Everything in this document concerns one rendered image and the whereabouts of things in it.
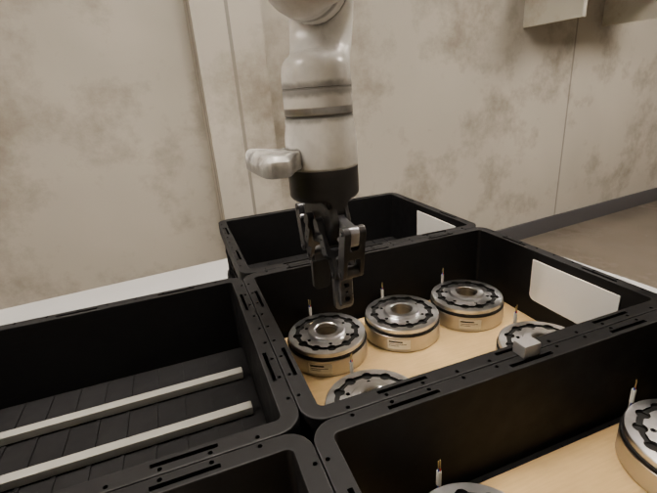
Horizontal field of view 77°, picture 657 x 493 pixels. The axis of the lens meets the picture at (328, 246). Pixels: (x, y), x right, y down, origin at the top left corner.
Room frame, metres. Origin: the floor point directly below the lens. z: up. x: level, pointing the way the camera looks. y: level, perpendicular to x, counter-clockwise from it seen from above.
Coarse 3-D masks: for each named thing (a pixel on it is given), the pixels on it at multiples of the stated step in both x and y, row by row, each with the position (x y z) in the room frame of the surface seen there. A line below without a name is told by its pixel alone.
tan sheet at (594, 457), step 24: (600, 432) 0.30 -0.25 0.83; (552, 456) 0.28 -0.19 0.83; (576, 456) 0.28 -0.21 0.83; (600, 456) 0.28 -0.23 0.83; (504, 480) 0.26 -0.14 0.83; (528, 480) 0.26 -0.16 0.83; (552, 480) 0.26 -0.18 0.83; (576, 480) 0.26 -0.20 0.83; (600, 480) 0.25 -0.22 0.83; (624, 480) 0.25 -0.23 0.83
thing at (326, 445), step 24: (576, 336) 0.32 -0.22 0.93; (600, 336) 0.32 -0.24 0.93; (624, 336) 0.32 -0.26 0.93; (528, 360) 0.29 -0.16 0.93; (552, 360) 0.29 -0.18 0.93; (432, 384) 0.27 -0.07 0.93; (456, 384) 0.27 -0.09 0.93; (480, 384) 0.27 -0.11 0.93; (384, 408) 0.25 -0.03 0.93; (408, 408) 0.25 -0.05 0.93; (336, 432) 0.23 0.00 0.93; (336, 456) 0.21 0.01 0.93; (336, 480) 0.19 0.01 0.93
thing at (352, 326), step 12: (300, 324) 0.50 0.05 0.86; (348, 324) 0.49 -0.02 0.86; (360, 324) 0.48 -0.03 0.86; (288, 336) 0.47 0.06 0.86; (300, 336) 0.47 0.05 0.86; (348, 336) 0.46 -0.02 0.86; (360, 336) 0.45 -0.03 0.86; (300, 348) 0.44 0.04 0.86; (312, 348) 0.44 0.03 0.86; (324, 348) 0.44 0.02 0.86; (336, 348) 0.43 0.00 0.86; (348, 348) 0.43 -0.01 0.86
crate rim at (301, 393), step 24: (432, 240) 0.60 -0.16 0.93; (504, 240) 0.58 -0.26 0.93; (576, 264) 0.47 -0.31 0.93; (624, 288) 0.41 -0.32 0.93; (264, 312) 0.41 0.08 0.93; (624, 312) 0.36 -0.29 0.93; (648, 312) 0.35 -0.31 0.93; (552, 336) 0.32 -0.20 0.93; (480, 360) 0.30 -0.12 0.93; (504, 360) 0.30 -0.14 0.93; (288, 384) 0.29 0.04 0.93; (408, 384) 0.27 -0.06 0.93; (312, 408) 0.26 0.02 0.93; (336, 408) 0.25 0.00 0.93; (360, 408) 0.25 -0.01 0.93; (312, 432) 0.25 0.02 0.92
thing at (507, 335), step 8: (504, 328) 0.45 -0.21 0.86; (512, 328) 0.45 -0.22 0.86; (520, 328) 0.45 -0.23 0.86; (528, 328) 0.44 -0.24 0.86; (536, 328) 0.44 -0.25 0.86; (544, 328) 0.44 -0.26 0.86; (552, 328) 0.44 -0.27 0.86; (560, 328) 0.44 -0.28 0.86; (504, 336) 0.43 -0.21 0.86; (512, 336) 0.43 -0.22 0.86; (520, 336) 0.43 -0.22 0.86; (504, 344) 0.41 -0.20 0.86
